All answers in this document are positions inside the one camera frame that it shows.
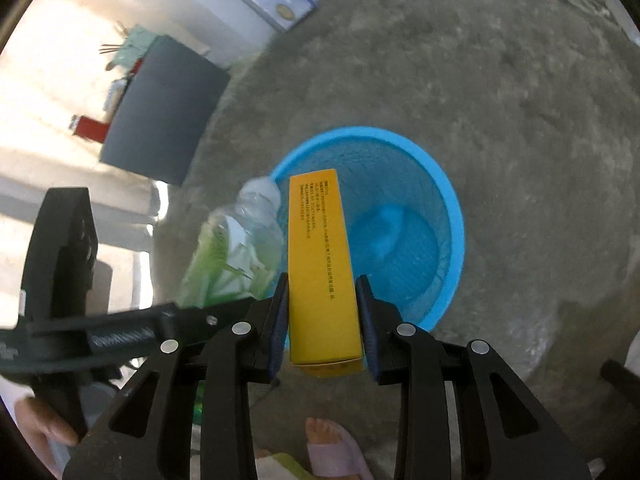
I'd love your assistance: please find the blue mesh plastic basket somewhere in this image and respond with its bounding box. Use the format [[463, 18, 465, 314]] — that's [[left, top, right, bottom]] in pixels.
[[270, 126, 466, 333]]

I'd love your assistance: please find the bunch of wooden chopsticks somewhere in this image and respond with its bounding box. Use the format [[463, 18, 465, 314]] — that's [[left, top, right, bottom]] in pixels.
[[99, 21, 128, 68]]

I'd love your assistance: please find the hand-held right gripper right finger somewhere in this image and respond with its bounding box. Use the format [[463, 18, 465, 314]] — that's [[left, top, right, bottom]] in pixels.
[[355, 275, 593, 480]]

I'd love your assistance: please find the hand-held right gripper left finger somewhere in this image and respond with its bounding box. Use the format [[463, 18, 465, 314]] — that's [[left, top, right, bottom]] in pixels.
[[62, 274, 291, 480]]

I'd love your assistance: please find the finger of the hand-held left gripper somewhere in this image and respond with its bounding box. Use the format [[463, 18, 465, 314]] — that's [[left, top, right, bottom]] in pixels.
[[162, 297, 257, 347]]

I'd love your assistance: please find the clear plastic bottle green label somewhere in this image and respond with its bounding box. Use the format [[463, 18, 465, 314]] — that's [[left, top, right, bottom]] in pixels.
[[179, 177, 288, 311]]

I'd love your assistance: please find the white cable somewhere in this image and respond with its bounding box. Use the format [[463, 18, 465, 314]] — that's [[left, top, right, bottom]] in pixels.
[[562, 0, 612, 17]]

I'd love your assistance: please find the red thermos flask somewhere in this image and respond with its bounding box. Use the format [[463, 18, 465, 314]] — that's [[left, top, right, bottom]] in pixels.
[[69, 115, 108, 143]]

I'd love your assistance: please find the green pen holder basket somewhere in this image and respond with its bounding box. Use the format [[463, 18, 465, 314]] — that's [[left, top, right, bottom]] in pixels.
[[112, 25, 157, 72]]

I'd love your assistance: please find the person's left hand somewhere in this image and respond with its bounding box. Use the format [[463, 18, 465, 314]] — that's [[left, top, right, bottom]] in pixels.
[[15, 396, 81, 476]]

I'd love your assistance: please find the person's bare foot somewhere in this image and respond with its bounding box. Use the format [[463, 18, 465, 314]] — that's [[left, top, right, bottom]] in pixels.
[[305, 417, 346, 446]]

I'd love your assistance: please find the yellow cardboard box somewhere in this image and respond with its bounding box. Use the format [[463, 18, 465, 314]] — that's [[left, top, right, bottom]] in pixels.
[[289, 168, 365, 378]]

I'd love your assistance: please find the white box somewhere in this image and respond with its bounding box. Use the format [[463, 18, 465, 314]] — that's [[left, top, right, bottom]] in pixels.
[[104, 78, 128, 111]]

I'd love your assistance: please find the grey cabinet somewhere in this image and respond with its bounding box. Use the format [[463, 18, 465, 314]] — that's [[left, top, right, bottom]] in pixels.
[[99, 35, 232, 187]]

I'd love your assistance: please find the purple slipper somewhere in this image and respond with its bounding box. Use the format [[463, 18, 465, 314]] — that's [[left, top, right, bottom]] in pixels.
[[306, 427, 375, 480]]

